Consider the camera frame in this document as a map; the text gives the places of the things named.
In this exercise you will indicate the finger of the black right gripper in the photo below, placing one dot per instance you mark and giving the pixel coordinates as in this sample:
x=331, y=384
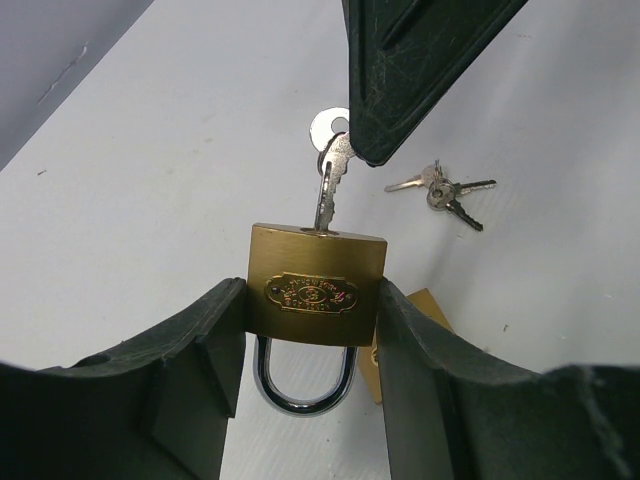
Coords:
x=404, y=56

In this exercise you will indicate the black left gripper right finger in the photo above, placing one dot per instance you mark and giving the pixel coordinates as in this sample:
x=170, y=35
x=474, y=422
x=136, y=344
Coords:
x=454, y=411

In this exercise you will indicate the silver key bunch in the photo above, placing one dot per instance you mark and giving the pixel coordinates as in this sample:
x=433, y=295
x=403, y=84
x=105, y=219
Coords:
x=443, y=194

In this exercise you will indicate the large brass padlock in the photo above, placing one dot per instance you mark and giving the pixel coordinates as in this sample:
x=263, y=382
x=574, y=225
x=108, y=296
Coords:
x=368, y=364

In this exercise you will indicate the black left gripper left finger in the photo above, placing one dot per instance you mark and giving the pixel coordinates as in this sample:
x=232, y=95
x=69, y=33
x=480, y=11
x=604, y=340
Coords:
x=156, y=406

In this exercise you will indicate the small brass padlock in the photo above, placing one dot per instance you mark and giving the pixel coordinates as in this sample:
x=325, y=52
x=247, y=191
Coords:
x=311, y=287

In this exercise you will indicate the single silver key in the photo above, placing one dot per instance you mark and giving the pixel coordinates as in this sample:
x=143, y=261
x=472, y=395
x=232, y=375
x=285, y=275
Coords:
x=335, y=151

